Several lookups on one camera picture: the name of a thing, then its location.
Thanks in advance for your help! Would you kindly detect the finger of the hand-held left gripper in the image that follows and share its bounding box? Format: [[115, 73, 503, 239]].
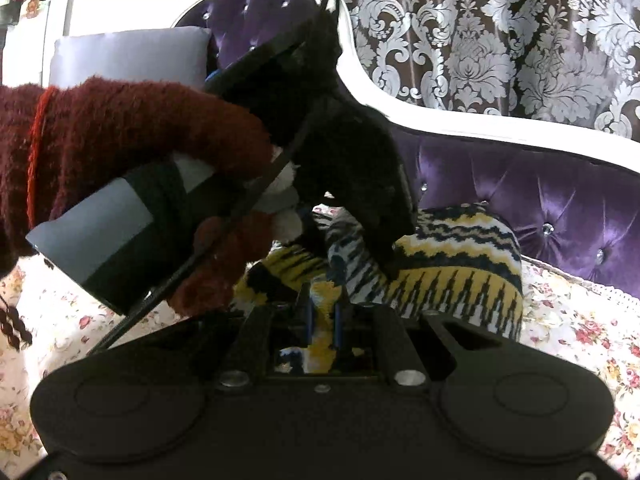
[[349, 159, 417, 272]]

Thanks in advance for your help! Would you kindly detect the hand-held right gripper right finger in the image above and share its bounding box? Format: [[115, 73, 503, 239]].
[[333, 299, 503, 390]]

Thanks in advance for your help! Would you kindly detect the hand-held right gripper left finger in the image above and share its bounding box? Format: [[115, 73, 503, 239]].
[[165, 292, 315, 390]]

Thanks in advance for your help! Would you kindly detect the yellow navy white patterned sweater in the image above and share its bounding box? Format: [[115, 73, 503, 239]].
[[234, 202, 526, 377]]

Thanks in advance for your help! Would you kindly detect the person's left forearm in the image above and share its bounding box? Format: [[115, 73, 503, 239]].
[[0, 84, 48, 276]]

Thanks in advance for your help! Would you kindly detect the person's left hand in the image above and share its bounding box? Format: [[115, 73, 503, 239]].
[[35, 76, 302, 317]]

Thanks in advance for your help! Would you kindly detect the brown silver damask curtain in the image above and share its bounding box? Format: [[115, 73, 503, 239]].
[[210, 0, 640, 142]]

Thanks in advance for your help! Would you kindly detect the grey satin pillow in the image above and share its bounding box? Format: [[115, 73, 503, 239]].
[[49, 25, 214, 92]]

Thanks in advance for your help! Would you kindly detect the floral quilted bedspread lace trim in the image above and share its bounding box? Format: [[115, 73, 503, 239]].
[[0, 205, 640, 480]]

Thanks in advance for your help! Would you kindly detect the purple tufted headboard white frame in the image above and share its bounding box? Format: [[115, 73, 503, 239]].
[[170, 0, 640, 302]]

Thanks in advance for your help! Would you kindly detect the dark braided cord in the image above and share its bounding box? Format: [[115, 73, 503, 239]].
[[0, 296, 34, 352]]

